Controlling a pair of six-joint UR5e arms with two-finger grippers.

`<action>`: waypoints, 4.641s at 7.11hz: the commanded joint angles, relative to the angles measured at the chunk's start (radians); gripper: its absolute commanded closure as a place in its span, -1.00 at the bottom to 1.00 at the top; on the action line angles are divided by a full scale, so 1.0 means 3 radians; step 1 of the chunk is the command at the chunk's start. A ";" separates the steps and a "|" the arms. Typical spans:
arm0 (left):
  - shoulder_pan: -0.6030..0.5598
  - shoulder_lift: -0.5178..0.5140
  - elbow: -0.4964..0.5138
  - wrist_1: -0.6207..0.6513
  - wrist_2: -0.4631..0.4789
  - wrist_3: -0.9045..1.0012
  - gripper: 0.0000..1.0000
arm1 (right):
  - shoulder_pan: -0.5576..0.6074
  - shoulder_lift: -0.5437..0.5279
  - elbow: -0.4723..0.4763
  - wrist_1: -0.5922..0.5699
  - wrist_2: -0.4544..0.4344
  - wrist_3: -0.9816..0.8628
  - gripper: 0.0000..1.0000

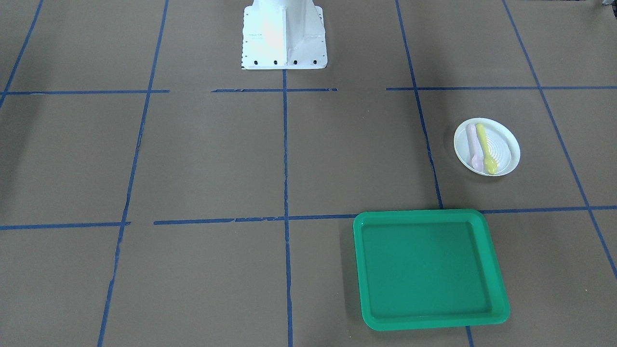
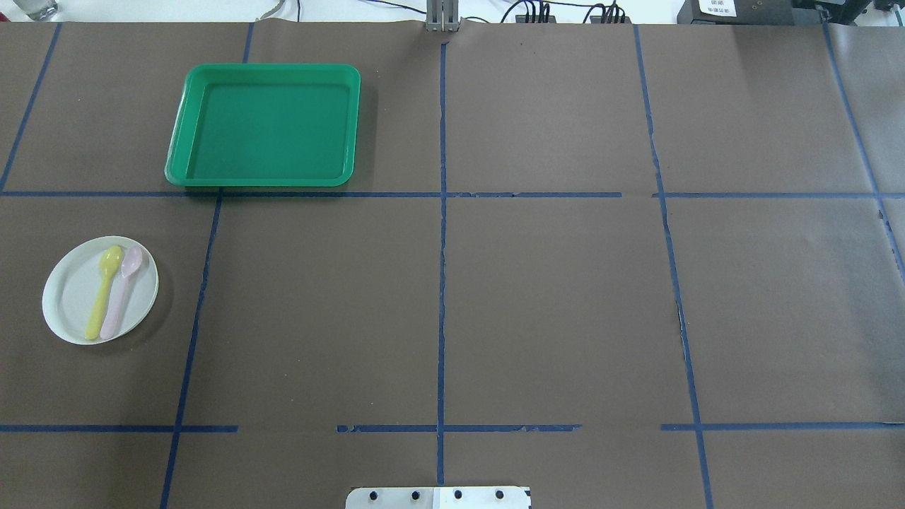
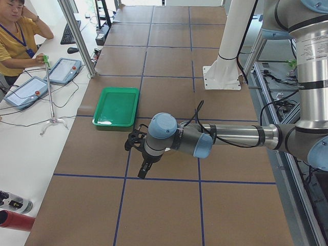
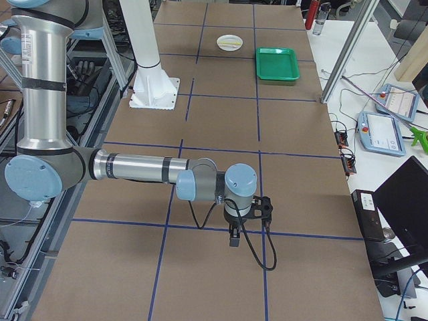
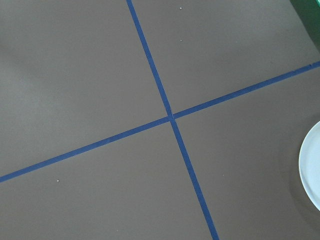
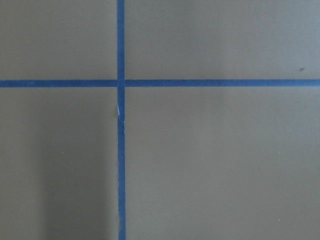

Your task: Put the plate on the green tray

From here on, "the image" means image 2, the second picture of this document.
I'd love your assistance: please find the yellow plastic spoon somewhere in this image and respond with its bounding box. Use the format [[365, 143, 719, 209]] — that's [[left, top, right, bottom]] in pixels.
[[83, 245, 124, 341]]

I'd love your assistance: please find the metal base plate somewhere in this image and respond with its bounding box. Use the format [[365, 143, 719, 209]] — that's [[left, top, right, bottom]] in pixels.
[[345, 486, 532, 508]]

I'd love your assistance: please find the grey aluminium post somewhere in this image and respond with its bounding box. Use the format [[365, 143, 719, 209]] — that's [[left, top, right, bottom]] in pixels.
[[426, 0, 462, 33]]

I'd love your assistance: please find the pink plastic spoon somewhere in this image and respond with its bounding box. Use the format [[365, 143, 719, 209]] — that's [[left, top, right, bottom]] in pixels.
[[99, 245, 144, 341]]

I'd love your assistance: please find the black computer box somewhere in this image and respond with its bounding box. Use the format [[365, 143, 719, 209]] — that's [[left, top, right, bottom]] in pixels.
[[676, 1, 795, 26]]

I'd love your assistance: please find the green plastic tray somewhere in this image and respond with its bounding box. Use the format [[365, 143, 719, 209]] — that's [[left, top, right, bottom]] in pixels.
[[164, 62, 361, 188]]

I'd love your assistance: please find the white round plate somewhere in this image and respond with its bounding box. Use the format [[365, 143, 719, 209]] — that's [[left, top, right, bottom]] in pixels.
[[42, 236, 159, 346]]

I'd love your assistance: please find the clear water bottle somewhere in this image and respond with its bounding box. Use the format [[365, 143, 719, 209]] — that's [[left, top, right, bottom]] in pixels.
[[12, 0, 59, 21]]

